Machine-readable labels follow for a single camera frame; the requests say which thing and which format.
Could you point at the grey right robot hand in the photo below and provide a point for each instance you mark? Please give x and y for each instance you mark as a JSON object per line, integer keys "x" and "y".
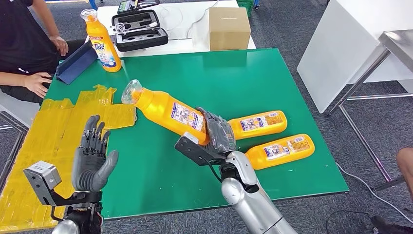
{"x": 221, "y": 135}

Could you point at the person's left hand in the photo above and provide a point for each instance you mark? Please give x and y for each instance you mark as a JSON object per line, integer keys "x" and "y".
{"x": 60, "y": 44}

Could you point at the person's right hand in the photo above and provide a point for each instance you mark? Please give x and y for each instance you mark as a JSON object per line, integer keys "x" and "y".
{"x": 37, "y": 84}

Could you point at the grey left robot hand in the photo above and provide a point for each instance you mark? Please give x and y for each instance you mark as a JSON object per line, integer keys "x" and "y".
{"x": 90, "y": 158}

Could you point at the orange detergent bottle clear cap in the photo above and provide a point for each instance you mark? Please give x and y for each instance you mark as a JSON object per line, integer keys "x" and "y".
{"x": 103, "y": 48}
{"x": 261, "y": 124}
{"x": 284, "y": 150}
{"x": 164, "y": 111}

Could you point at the person's right forearm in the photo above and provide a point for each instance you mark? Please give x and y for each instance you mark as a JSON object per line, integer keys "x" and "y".
{"x": 13, "y": 79}

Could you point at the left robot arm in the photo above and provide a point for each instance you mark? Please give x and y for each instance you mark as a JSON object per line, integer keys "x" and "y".
{"x": 82, "y": 213}

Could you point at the person's left forearm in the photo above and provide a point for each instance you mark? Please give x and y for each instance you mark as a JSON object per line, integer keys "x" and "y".
{"x": 45, "y": 17}

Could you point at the blue tablet case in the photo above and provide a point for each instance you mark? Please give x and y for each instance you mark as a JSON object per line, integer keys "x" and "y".
{"x": 75, "y": 64}

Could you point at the white bench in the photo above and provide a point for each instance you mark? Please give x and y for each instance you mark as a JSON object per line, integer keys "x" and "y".
{"x": 16, "y": 108}

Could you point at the person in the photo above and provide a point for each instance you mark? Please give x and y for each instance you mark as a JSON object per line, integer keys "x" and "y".
{"x": 19, "y": 35}

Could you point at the yellow taped sheet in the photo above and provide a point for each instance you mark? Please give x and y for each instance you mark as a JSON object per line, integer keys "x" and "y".
{"x": 48, "y": 135}

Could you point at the dark tablet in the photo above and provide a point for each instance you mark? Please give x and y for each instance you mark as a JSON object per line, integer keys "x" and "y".
{"x": 113, "y": 39}

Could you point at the black foam case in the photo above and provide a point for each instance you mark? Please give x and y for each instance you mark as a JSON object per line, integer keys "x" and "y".
{"x": 142, "y": 40}

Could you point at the small white adapter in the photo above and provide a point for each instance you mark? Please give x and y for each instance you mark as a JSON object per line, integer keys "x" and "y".
{"x": 154, "y": 24}

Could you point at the brown cardboard box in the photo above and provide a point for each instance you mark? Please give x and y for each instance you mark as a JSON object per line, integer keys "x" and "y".
{"x": 229, "y": 30}

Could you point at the white side table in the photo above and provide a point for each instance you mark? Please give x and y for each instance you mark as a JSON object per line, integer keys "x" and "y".
{"x": 187, "y": 22}

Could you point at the green plastic crate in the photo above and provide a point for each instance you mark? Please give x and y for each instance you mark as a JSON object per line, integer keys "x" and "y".
{"x": 245, "y": 6}

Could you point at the blue metal rack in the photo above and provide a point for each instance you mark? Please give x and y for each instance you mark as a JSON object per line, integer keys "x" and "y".
{"x": 256, "y": 4}

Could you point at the white board panel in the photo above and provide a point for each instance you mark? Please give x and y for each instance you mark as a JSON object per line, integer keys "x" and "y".
{"x": 335, "y": 48}

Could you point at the person's leg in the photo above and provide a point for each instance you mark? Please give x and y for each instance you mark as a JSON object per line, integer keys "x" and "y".
{"x": 406, "y": 171}

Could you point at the black shoe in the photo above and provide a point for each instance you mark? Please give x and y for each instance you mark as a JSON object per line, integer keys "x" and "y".
{"x": 390, "y": 226}

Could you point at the steel table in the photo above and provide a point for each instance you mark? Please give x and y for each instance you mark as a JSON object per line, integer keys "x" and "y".
{"x": 397, "y": 42}

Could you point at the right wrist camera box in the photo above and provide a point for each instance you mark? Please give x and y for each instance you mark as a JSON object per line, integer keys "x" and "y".
{"x": 193, "y": 148}

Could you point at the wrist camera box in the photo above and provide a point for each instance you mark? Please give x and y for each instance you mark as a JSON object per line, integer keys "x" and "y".
{"x": 42, "y": 181}
{"x": 193, "y": 148}

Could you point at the blue frame leg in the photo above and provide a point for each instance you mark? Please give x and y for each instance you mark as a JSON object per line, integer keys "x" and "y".
{"x": 93, "y": 4}

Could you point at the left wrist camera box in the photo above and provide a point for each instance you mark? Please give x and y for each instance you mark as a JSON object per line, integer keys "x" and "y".
{"x": 42, "y": 181}

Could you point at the grey metal frame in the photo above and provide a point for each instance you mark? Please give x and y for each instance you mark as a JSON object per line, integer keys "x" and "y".
{"x": 14, "y": 145}

